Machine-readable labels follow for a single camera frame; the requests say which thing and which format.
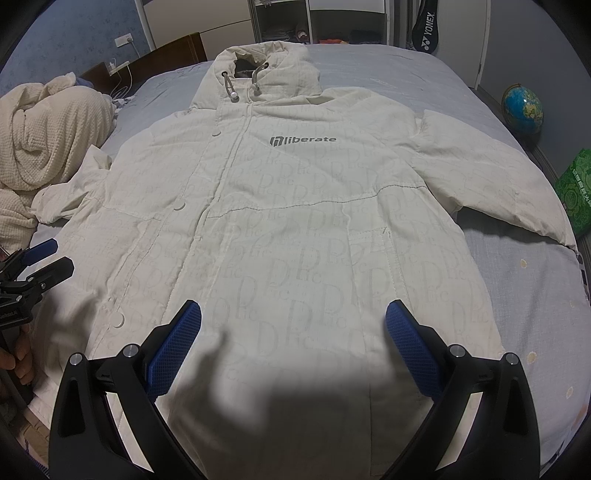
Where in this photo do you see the white hooded puffer jacket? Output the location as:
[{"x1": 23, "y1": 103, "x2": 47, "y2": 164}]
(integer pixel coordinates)
[{"x1": 29, "y1": 40, "x2": 578, "y2": 480}]

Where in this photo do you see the person's left hand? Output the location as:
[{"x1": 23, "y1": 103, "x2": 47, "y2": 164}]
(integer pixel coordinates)
[{"x1": 0, "y1": 324, "x2": 35, "y2": 385}]

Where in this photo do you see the cream knitted blanket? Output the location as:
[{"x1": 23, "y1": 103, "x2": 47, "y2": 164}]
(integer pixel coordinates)
[{"x1": 1, "y1": 72, "x2": 116, "y2": 254}]

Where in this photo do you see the grey-blue bed sheet mattress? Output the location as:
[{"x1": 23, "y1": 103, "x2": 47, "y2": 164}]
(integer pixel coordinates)
[{"x1": 27, "y1": 43, "x2": 591, "y2": 467}]

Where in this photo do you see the green plastic bag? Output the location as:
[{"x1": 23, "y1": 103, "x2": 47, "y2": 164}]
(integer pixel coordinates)
[{"x1": 554, "y1": 149, "x2": 591, "y2": 237}]

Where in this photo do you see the dark wooden headboard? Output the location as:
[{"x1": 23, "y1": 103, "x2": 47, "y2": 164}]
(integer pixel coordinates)
[{"x1": 81, "y1": 33, "x2": 207, "y2": 94}]

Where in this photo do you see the blue desk globe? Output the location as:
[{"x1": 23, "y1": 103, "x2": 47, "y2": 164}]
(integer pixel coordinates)
[{"x1": 501, "y1": 84, "x2": 544, "y2": 135}]

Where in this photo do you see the black Yonex racket bag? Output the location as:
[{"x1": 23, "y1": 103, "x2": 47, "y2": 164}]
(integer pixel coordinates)
[{"x1": 411, "y1": 0, "x2": 439, "y2": 54}]

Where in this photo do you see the white open wardrobe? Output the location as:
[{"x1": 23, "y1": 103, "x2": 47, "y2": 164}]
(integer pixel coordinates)
[{"x1": 135, "y1": 1, "x2": 491, "y2": 88}]

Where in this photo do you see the white power strip with cable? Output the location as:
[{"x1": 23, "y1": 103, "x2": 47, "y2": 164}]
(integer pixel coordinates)
[{"x1": 109, "y1": 61, "x2": 133, "y2": 99}]

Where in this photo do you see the white wall socket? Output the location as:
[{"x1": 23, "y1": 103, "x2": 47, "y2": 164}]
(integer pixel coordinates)
[{"x1": 114, "y1": 33, "x2": 133, "y2": 48}]

